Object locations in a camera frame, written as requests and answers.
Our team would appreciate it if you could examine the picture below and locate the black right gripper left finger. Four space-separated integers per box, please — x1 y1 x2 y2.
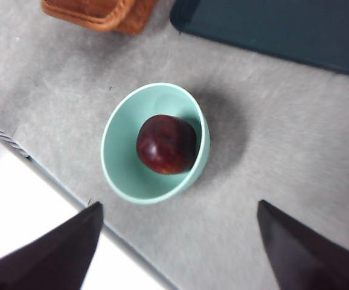
0 201 104 290

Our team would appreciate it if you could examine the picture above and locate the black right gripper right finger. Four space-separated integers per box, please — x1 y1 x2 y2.
257 199 349 290

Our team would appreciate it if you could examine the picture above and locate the teal ribbed bowl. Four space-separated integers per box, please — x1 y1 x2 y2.
101 82 211 205

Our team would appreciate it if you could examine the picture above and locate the dark red plum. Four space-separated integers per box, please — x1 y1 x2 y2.
136 114 198 175

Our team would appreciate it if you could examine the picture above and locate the black rectangular tray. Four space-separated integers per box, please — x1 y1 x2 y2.
170 0 349 81

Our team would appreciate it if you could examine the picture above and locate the brown wicker basket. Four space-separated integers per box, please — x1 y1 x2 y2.
41 0 159 36

